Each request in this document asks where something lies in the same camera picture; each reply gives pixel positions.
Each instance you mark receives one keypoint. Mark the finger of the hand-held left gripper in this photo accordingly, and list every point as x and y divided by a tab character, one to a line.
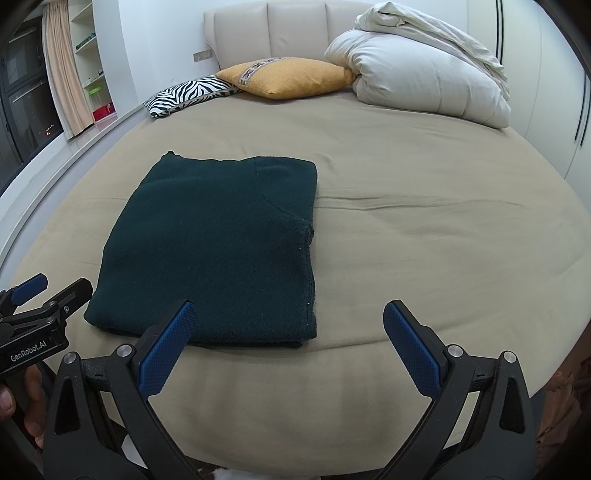
76	293
30	284

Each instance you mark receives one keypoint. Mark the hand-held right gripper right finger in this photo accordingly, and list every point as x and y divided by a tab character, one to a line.
411	350

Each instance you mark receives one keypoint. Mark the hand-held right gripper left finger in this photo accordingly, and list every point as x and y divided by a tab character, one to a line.
166	355

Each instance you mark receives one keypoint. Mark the dark green sweater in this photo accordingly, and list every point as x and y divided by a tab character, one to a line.
207	240

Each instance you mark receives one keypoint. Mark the person's left hand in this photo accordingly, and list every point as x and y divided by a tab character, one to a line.
32	397

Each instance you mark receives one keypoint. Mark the round bed with beige sheet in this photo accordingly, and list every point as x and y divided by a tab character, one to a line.
415	240

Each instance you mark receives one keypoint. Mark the red box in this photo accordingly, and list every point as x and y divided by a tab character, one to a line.
102	112

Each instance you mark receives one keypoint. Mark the dark window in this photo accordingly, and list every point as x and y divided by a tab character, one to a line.
27	92

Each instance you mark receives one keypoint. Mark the green lidded jar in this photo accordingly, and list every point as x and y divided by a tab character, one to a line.
96	98

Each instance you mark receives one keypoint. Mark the beige curtain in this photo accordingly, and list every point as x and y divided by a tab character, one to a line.
64	69

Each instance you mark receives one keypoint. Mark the zebra striped pillow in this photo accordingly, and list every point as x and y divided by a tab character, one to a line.
189	94

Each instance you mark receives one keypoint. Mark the white duvet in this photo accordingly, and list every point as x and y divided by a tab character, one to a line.
429	78

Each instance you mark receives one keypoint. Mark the yellow pillow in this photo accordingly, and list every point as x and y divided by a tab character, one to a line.
286	78

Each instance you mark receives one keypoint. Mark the white wardrobe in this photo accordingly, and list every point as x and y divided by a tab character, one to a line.
540	69

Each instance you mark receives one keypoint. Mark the beige padded headboard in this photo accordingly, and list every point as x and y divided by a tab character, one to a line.
295	27

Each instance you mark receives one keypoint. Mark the white wall shelf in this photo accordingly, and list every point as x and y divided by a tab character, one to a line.
90	46

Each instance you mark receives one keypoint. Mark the wall switch panel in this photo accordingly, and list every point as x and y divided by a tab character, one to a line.
203	56

